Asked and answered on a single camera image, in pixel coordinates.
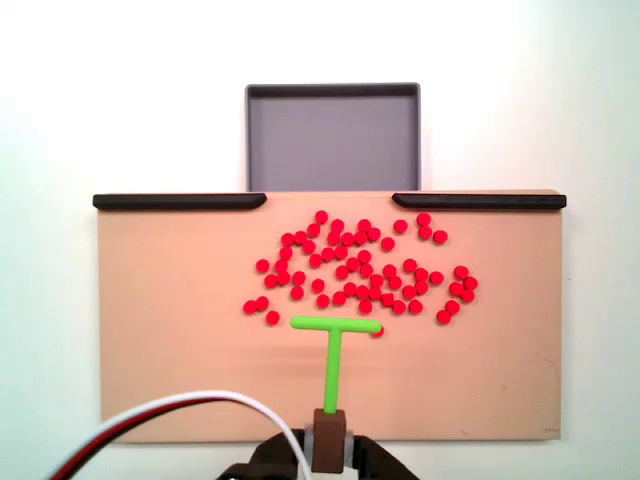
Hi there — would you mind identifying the grey shallow tray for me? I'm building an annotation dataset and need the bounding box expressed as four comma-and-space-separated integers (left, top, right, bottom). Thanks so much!
244, 82, 422, 193

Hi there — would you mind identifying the black edge rail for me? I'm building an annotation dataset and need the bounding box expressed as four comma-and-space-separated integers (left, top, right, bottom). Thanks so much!
391, 192, 568, 210
92, 193, 268, 210

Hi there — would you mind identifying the peach flat work board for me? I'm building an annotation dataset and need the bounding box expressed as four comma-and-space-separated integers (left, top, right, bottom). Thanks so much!
96, 188, 568, 445

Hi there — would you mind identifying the white red black servo cable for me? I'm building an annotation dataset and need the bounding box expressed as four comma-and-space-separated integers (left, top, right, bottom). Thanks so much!
47, 390, 314, 480

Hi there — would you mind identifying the green T pusher brown block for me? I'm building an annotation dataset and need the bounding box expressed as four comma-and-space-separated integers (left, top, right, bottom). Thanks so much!
289, 315, 384, 474

